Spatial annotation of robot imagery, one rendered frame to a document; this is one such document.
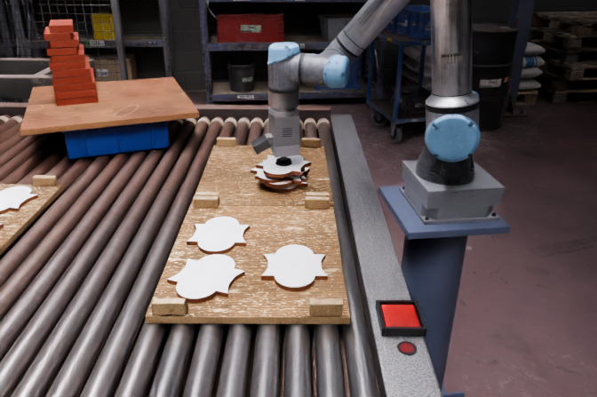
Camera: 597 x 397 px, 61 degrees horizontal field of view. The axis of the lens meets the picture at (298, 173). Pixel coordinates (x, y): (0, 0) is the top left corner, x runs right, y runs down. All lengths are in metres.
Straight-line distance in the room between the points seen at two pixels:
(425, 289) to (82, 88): 1.23
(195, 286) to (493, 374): 1.53
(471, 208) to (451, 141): 0.26
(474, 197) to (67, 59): 1.27
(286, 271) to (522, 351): 1.57
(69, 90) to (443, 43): 1.17
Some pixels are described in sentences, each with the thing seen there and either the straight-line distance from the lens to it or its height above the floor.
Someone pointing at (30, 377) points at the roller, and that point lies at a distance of 0.91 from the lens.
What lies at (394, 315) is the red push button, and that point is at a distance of 0.94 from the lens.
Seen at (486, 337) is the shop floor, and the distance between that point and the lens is 2.42.
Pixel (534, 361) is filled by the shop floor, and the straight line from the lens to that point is 2.39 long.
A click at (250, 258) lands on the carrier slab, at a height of 0.94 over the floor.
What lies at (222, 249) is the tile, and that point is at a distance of 1.07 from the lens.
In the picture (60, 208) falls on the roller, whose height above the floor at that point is 0.91.
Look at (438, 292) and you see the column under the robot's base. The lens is 1.51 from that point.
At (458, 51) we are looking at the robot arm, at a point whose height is 1.32.
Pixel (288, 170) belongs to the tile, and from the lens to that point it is 1.29.
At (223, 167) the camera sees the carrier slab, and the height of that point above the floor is 0.94.
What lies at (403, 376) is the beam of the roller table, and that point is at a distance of 0.86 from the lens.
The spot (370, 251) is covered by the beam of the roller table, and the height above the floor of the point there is 0.92.
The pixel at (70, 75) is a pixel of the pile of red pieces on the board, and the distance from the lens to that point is 1.79.
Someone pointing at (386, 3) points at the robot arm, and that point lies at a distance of 1.28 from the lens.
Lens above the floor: 1.51
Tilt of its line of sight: 24 degrees down
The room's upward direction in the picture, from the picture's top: 1 degrees clockwise
